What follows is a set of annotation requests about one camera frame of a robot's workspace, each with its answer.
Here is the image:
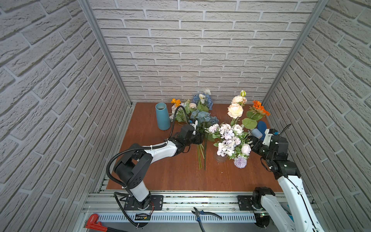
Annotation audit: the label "dusty blue rose bouquet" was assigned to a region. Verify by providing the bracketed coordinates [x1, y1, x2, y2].
[190, 110, 219, 169]

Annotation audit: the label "orange gerbera stem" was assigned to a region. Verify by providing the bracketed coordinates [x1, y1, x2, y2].
[242, 101, 271, 130]

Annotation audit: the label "white lilac mixed bouquet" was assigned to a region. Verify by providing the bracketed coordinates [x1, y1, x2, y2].
[205, 123, 253, 169]

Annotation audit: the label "peach rose stem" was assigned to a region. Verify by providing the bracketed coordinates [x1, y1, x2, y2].
[227, 90, 247, 126]

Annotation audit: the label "clear glass vase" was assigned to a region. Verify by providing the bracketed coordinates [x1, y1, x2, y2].
[214, 153, 228, 163]

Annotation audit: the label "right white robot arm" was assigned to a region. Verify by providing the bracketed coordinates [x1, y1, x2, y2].
[251, 134, 324, 232]

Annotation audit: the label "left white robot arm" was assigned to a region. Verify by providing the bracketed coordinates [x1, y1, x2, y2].
[110, 124, 204, 205]

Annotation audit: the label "teal ceramic vase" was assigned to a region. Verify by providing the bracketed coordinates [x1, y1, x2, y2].
[156, 102, 171, 131]

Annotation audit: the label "orange white small bouquet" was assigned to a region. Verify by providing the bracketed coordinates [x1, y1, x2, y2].
[170, 99, 197, 123]

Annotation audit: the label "blue oval object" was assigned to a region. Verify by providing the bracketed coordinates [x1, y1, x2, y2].
[257, 120, 267, 141]

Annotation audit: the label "blue hydrangea white bouquet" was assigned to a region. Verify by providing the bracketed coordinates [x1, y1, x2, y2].
[191, 89, 214, 112]

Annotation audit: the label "black blue pliers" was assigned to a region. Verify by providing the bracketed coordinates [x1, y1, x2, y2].
[191, 207, 223, 232]

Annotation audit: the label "red clamp tool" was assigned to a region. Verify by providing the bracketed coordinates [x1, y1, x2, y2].
[85, 214, 126, 232]

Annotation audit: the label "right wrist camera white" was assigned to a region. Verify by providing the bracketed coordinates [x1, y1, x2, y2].
[263, 129, 279, 147]

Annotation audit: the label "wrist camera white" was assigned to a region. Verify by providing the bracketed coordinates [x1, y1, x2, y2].
[191, 120, 198, 135]
[263, 129, 279, 147]

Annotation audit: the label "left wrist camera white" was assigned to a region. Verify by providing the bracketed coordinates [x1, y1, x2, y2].
[191, 120, 198, 135]

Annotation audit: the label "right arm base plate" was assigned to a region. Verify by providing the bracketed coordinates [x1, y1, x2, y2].
[237, 195, 261, 211]

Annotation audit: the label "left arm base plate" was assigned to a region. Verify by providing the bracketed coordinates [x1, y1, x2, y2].
[124, 195, 164, 211]

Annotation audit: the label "black corrugated cable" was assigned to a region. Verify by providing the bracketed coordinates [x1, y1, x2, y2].
[105, 105, 190, 228]

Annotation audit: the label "white slotted cable duct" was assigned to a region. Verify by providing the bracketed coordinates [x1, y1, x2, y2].
[98, 213, 256, 223]

